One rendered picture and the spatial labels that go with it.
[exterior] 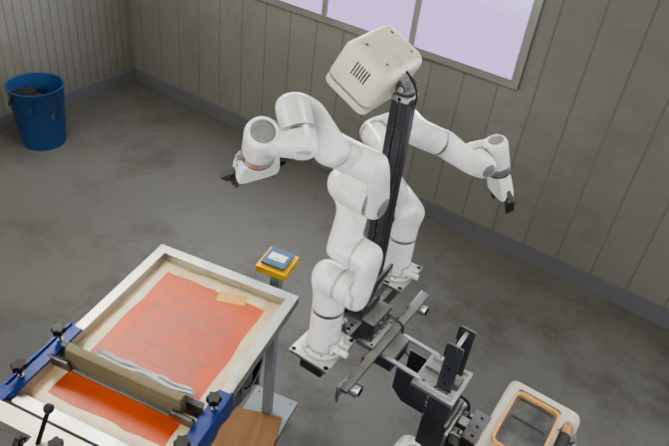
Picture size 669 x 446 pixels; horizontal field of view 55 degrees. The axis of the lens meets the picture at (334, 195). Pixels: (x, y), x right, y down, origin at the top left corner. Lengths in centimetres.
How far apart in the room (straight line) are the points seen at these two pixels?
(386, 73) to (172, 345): 117
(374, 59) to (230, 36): 350
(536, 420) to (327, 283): 81
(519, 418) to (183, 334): 111
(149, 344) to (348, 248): 84
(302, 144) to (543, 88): 270
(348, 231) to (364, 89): 37
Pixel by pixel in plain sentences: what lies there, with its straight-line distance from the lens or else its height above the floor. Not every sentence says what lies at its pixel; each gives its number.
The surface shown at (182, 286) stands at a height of 95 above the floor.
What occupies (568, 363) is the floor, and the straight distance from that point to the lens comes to 383.
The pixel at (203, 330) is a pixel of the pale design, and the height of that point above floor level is 95.
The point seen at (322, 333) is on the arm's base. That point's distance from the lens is 188.
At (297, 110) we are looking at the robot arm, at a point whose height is 200.
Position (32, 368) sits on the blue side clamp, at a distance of 217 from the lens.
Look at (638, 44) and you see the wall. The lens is 367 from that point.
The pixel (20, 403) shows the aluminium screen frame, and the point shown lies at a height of 99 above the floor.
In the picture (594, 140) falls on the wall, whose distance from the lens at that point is 388.
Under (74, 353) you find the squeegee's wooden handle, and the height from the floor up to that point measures 106.
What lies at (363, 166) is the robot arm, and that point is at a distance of 149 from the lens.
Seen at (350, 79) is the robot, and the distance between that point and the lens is 162.
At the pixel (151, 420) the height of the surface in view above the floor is 95.
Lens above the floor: 261
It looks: 35 degrees down
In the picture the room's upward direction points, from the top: 7 degrees clockwise
